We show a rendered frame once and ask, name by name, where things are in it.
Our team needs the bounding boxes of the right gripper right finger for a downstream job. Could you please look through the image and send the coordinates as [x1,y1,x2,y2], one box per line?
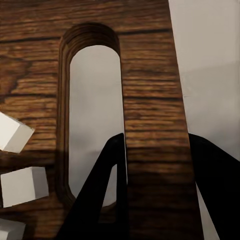
[189,133,240,240]

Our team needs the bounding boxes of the cutting board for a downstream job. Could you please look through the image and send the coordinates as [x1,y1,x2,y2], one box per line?
[0,0,204,240]

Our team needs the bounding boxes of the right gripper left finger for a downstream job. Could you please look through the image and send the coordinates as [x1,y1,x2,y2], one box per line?
[54,133,130,240]

